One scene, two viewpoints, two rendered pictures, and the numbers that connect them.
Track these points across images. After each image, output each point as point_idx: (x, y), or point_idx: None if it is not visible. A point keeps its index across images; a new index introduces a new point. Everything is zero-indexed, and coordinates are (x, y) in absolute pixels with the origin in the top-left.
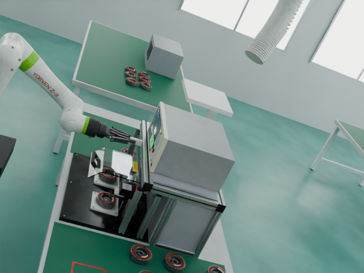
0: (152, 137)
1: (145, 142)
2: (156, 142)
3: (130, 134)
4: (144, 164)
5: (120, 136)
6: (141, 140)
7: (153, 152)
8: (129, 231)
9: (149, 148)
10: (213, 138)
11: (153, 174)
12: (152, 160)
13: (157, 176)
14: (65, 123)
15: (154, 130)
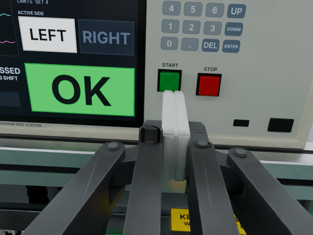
0: (59, 79)
1: (17, 140)
2: (196, 42)
3: (144, 127)
4: (263, 161)
5: (233, 214)
6: (172, 93)
7: (223, 88)
8: None
9: (97, 130)
10: None
11: (312, 141)
12: (265, 109)
13: (310, 132)
14: None
15: (34, 41)
